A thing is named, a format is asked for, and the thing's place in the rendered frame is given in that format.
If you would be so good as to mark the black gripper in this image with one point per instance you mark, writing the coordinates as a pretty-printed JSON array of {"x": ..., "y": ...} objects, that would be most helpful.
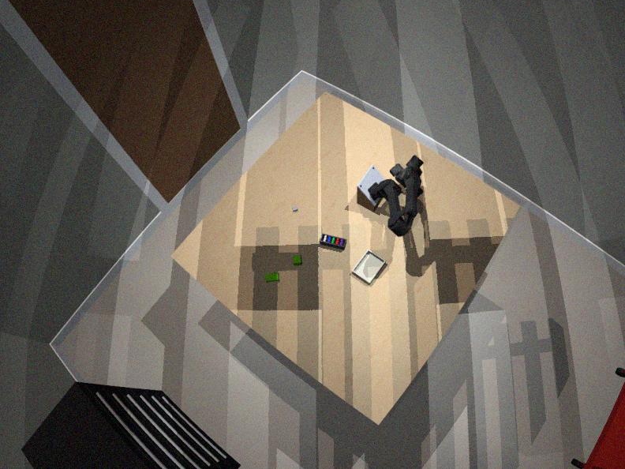
[{"x": 395, "y": 172}]

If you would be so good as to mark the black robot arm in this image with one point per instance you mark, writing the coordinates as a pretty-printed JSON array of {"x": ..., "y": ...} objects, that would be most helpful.
[{"x": 391, "y": 191}]

